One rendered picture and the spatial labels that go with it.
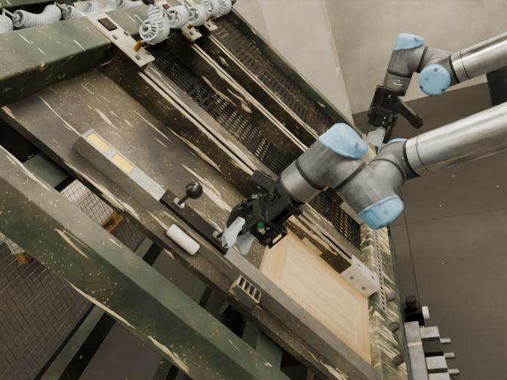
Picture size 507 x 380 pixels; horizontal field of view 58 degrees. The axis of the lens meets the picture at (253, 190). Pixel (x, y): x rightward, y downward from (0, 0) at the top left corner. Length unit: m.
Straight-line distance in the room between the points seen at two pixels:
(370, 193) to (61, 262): 0.57
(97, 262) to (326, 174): 0.44
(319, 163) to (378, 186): 0.11
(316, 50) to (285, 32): 0.37
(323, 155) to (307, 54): 4.20
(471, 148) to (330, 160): 0.23
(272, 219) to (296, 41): 4.20
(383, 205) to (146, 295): 0.45
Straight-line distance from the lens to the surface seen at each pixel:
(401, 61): 1.39
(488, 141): 0.84
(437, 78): 1.25
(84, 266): 0.89
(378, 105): 1.44
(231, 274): 1.11
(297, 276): 1.31
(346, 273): 1.51
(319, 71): 5.00
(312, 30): 4.94
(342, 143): 0.79
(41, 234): 0.90
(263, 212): 0.86
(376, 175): 0.83
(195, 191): 0.96
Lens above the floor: 1.87
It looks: 22 degrees down
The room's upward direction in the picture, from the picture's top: 19 degrees counter-clockwise
